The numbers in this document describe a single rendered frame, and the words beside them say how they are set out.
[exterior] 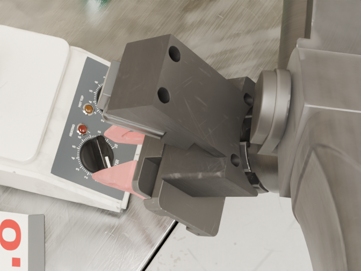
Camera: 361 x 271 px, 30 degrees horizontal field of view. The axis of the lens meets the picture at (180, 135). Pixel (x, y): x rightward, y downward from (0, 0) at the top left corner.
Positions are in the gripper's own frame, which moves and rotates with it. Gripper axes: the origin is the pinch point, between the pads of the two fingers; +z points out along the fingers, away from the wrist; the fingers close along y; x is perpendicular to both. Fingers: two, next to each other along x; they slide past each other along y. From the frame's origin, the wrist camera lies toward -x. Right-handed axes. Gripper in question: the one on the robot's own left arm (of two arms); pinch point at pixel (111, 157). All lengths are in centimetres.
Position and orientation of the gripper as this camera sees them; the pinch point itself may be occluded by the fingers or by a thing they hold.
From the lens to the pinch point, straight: 51.8
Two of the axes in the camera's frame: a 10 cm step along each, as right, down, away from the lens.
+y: -2.3, 9.1, -3.5
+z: -7.6, 0.6, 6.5
